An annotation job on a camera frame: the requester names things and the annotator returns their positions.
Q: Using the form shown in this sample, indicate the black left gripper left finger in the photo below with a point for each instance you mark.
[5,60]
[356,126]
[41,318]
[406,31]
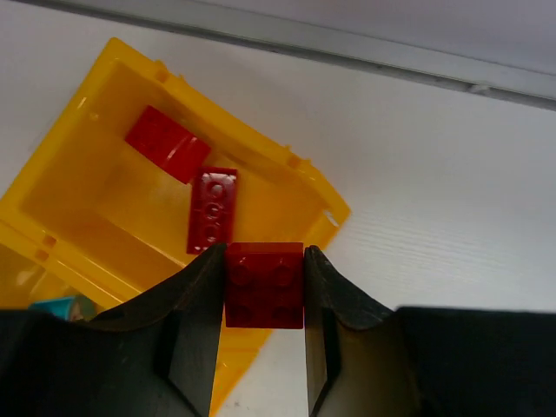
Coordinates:
[154,355]

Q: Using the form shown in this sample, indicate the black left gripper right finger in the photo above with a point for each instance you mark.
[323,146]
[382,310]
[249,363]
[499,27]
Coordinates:
[364,359]

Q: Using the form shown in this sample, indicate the teal rounded lego brick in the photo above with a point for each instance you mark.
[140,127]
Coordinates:
[69,308]

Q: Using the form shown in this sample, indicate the red small square lego brick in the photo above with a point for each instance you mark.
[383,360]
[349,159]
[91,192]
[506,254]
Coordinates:
[264,285]

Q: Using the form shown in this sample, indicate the red curved lego brick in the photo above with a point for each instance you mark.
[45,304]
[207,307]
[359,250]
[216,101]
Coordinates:
[167,144]

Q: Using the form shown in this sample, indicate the yellow divided plastic tray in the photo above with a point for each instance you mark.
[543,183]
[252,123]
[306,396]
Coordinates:
[89,215]

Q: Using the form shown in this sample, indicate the grey aluminium table edge rail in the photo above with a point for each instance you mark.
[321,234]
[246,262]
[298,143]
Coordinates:
[313,42]

